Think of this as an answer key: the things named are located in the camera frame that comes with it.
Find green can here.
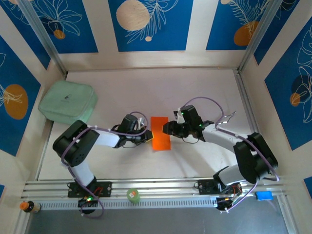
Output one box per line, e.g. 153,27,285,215
126,188,141,204

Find mint green zipper pouch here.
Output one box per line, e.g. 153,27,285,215
38,80,99,126

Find blue box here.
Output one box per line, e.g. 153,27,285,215
254,191,273,202

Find orange capped bottle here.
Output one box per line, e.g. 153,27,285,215
19,200,41,215

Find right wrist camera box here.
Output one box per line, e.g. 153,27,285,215
173,107,185,124

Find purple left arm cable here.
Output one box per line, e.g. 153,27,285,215
60,111,149,219

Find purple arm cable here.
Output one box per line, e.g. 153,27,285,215
60,111,149,219
181,97,280,214

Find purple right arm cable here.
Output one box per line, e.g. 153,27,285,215
181,97,280,214

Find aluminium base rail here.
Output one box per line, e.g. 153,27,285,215
21,175,291,199

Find slotted cable tray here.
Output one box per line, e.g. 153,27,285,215
39,196,218,211

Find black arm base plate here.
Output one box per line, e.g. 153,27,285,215
67,181,113,198
197,179,242,195

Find aluminium frame post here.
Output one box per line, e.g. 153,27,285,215
18,0,68,77
237,0,286,73

